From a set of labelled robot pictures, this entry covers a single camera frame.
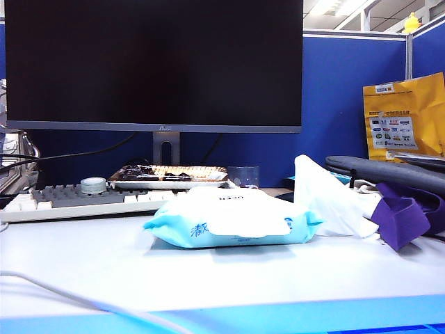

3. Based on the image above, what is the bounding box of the short black cable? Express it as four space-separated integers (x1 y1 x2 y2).
207 134 224 164

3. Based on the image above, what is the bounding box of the yellow rubber duck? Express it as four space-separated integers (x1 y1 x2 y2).
402 12 423 35

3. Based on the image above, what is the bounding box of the white cloth bag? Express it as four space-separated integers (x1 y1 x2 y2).
353 180 383 218

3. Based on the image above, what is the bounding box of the white grey mechanical keyboard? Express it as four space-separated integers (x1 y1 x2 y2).
0 184 195 223

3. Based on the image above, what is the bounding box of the silver monitor stand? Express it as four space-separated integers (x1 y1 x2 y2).
152 132 181 166

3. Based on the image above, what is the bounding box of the snack tray with biscuits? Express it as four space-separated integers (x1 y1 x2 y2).
107 164 229 191

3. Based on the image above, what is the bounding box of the white tape roll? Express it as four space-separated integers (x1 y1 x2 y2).
80 176 107 194

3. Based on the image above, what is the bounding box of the grey fabric laptop sleeve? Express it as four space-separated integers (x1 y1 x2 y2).
325 155 445 199

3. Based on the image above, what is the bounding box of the white wet wipe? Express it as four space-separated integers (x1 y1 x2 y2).
293 154 380 239

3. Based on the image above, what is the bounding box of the long black cable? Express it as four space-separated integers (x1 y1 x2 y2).
0 132 138 168

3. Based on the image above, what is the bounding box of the purple fabric strap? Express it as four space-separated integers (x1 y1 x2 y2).
371 182 445 252

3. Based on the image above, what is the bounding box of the white cable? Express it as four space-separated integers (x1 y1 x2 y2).
0 271 188 334

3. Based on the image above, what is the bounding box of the sky blue wet wipes packet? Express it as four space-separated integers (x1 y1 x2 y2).
143 186 324 250

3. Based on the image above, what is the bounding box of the yellow printed envelope bag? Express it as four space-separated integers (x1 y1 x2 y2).
363 72 445 163

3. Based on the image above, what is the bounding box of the clear plastic cup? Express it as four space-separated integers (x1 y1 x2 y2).
227 166 261 189

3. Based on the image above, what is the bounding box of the narrow blue partition panel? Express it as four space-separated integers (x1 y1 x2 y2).
408 15 445 79

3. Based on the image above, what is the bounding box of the clear plastic container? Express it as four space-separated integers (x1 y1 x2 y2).
0 128 41 192

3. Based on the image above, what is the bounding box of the small teal white packet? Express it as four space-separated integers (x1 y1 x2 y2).
283 171 352 186

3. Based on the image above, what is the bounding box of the black computer monitor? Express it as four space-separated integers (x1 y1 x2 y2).
3 0 304 134

